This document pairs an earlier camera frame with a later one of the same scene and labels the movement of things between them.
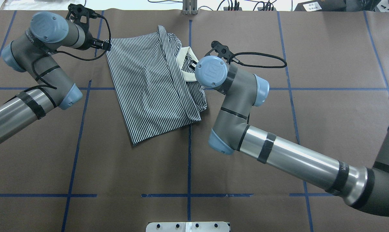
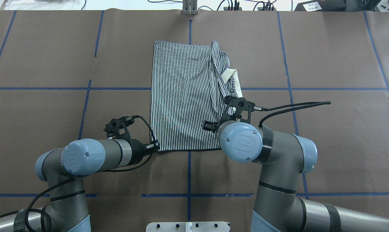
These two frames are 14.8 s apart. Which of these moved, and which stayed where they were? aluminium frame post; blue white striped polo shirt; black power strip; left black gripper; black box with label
Moved: left black gripper; blue white striped polo shirt
Stayed: black power strip; aluminium frame post; black box with label
